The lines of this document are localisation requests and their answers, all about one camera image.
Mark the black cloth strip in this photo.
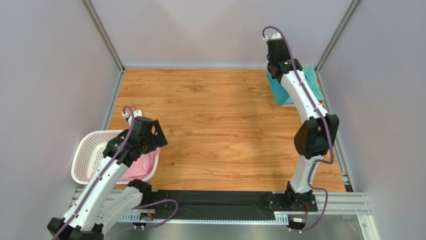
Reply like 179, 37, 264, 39
151, 190, 290, 221

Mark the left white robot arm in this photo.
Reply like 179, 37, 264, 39
47, 116, 168, 240

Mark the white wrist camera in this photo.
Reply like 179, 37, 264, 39
121, 109, 144, 122
263, 32, 283, 42

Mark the folded mint green t shirt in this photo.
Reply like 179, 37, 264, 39
302, 65, 323, 101

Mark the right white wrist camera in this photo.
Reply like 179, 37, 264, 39
263, 32, 283, 42

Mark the left aluminium corner post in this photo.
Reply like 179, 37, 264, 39
81, 0, 126, 73

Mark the pink t shirt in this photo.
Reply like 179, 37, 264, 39
86, 147, 161, 184

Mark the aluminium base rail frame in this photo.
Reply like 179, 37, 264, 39
70, 189, 378, 240

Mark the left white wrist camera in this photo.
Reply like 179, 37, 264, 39
121, 109, 144, 122

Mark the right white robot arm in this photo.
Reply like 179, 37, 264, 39
266, 38, 340, 211

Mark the teal t shirt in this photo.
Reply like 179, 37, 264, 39
266, 72, 294, 106

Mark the folded orange t shirt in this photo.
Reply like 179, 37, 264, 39
317, 75, 325, 106

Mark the right aluminium corner post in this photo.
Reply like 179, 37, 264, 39
315, 0, 362, 72

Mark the white plastic laundry basket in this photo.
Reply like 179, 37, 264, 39
71, 129, 160, 186

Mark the aluminium corner post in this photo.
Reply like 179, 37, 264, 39
81, 0, 126, 73
315, 0, 362, 72

